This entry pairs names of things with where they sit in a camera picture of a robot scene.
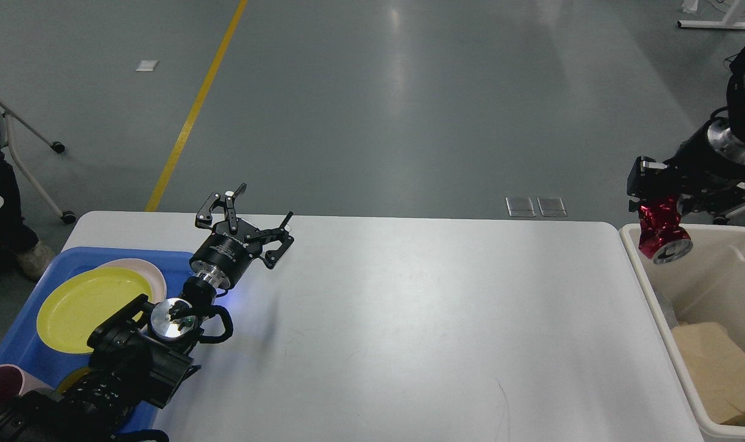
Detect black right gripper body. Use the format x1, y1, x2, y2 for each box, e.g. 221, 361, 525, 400
665, 118, 745, 194

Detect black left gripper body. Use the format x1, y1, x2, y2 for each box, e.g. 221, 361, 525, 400
190, 234, 254, 290

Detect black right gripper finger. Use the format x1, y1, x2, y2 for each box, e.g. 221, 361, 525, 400
679, 184, 745, 217
627, 156, 677, 212

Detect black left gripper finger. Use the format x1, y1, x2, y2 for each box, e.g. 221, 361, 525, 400
244, 212, 295, 269
195, 182, 247, 237

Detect crushed red soda can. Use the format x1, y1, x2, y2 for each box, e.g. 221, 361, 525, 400
637, 193, 694, 265

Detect yellow plastic plate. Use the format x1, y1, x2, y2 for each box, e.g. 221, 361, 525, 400
36, 268, 153, 355

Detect brown paper bag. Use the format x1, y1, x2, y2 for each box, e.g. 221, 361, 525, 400
671, 322, 745, 426

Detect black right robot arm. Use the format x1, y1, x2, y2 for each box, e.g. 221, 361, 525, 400
626, 47, 745, 216

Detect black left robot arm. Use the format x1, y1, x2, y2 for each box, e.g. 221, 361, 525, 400
0, 184, 294, 441

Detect pink plate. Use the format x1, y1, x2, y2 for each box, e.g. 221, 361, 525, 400
98, 258, 167, 304

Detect beige plastic bin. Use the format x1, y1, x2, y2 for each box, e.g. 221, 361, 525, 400
620, 224, 745, 441

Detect floor outlet cover plates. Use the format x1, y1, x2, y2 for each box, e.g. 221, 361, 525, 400
505, 196, 568, 218

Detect white rolling stand left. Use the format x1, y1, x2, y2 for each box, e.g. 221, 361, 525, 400
0, 83, 77, 225

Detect white paper scrap on floor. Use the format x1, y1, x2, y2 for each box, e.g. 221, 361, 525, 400
135, 60, 159, 72

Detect blue plastic tray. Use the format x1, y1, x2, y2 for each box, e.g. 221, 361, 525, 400
0, 247, 203, 438

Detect pink mug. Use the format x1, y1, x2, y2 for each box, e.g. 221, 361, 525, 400
0, 364, 52, 406

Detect white table frame background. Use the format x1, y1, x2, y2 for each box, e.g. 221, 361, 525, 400
676, 1, 745, 31

